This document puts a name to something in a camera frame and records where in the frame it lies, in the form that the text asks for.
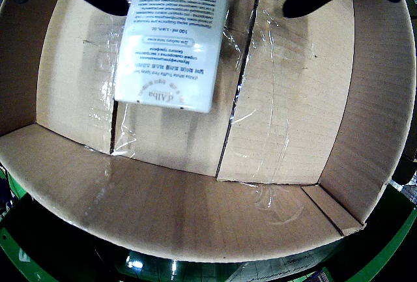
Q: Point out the white d'Alba product carton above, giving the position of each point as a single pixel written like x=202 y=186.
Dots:
x=169 y=67

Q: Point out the large brown cardboard tray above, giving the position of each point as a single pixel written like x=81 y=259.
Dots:
x=260 y=116

